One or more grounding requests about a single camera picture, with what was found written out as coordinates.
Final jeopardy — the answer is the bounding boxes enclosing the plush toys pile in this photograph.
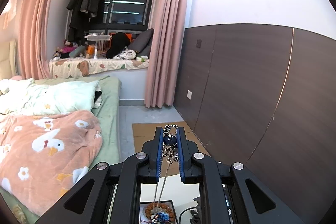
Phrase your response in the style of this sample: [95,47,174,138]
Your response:
[52,40,85,61]

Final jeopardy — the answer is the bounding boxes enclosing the brown rudraksha bead bracelet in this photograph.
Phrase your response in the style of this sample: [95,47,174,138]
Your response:
[144,202,174,222]

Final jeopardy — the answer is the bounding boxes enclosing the pink duck blanket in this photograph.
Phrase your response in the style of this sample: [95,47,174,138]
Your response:
[1,110,102,216]

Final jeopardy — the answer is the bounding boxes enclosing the flattened brown cardboard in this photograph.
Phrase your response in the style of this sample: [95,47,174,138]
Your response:
[131,121,211,179]

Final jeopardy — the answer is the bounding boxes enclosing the light green pillow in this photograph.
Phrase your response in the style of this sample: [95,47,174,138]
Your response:
[15,81,98,116]

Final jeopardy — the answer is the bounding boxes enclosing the black bag on seat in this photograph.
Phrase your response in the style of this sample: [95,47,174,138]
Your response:
[106,32,130,59]

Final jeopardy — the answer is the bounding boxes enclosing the dark wall switch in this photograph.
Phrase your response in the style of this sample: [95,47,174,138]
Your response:
[196,39,202,48]

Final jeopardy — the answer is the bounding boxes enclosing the dark grey cushion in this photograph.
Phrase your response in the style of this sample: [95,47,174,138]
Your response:
[127,28,154,53]

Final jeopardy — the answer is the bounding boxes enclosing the floral window seat cushion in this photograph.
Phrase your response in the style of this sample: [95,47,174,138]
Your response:
[49,56,149,79]

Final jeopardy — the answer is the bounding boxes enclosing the white small folding table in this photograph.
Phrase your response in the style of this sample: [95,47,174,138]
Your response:
[85,34,111,59]

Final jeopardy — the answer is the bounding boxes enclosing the silver chain blue pendant necklace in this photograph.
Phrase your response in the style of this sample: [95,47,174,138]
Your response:
[152,124,181,210]

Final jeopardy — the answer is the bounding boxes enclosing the pink curtain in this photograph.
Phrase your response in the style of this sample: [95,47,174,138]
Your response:
[144,0,187,108]
[18,0,51,80]

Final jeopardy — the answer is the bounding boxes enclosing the green bed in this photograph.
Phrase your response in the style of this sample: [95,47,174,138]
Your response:
[0,75,123,224]

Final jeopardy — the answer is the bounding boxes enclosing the hanging dark clothes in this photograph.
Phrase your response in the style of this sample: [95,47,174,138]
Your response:
[67,0,100,44]

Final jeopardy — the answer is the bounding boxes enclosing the white wall socket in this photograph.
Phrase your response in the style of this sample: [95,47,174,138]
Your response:
[187,90,192,100]

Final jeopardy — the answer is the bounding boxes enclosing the black jewelry box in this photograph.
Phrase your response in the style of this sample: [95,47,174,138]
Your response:
[139,200,177,224]

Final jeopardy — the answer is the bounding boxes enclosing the pink curtain left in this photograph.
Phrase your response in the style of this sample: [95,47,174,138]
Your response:
[18,0,51,80]

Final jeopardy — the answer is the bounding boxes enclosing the pink curtain right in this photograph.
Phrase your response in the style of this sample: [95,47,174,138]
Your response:
[144,0,187,108]

